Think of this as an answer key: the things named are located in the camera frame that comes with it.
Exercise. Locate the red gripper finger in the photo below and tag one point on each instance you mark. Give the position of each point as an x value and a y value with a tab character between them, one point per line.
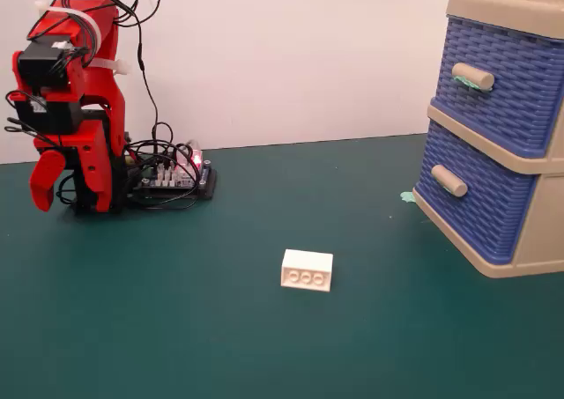
43	183
96	174

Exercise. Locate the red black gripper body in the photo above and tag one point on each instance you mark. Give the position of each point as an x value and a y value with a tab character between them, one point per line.
48	115

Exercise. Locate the white brick cube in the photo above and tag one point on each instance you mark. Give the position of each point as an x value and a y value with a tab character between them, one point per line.
306	267

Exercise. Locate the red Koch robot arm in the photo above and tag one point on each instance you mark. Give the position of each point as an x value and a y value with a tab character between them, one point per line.
102	91

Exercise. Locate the white zip tie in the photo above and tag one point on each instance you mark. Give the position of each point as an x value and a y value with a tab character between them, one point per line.
112	65
83	20

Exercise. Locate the motor controller circuit board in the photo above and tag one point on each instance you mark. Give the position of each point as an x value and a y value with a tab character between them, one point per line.
196	183

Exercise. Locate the green putty strip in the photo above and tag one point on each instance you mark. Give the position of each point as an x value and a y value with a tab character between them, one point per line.
467	83

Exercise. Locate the beige plastic drawer cabinet frame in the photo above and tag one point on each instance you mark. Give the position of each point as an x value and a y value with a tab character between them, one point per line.
539	223

